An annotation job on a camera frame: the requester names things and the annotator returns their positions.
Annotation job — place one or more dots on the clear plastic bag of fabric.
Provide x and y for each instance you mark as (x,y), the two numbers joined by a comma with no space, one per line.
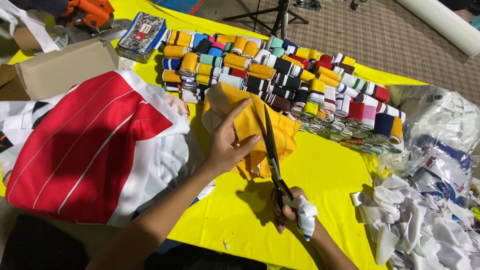
(438,138)

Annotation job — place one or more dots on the red and white fabric pile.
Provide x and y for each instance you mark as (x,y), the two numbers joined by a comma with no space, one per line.
(90,146)

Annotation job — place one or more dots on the black tripod stand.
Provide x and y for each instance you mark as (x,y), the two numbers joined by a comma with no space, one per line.
(275,17)

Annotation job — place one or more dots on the blue cloth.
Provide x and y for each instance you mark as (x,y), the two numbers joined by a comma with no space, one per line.
(180,5)

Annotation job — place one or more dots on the white fabric strip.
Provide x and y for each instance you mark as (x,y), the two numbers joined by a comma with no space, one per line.
(30,26)

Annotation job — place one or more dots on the white fabric roll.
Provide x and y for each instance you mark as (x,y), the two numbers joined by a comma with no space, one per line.
(446,24)

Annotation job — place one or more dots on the person's left hand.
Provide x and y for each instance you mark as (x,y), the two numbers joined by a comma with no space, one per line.
(223,147)

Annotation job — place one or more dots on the person's right hand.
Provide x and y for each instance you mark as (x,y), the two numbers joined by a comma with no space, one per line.
(290,212)

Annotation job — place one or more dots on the heap of white fabric scraps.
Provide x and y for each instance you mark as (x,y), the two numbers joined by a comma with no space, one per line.
(420,225)

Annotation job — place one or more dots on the yellow fabric piece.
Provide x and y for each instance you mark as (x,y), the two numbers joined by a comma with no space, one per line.
(252,127)

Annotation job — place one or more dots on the brown cardboard box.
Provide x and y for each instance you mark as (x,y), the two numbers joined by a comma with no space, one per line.
(60,69)

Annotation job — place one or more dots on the orange cutting machine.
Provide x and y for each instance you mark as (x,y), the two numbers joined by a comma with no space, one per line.
(88,13)

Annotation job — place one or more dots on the white cloth finger wrap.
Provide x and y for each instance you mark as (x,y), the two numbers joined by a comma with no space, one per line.
(305,216)

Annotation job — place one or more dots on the pile of rolled striped ribbing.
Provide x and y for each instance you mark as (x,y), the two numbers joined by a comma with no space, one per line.
(285,84)

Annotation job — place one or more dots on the person's right fingers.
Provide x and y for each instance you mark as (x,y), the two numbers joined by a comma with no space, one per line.
(282,215)

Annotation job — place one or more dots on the black scissors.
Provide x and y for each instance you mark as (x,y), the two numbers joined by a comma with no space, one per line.
(272,157)

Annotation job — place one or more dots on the yellow table cloth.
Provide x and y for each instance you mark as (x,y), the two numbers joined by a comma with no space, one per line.
(300,180)

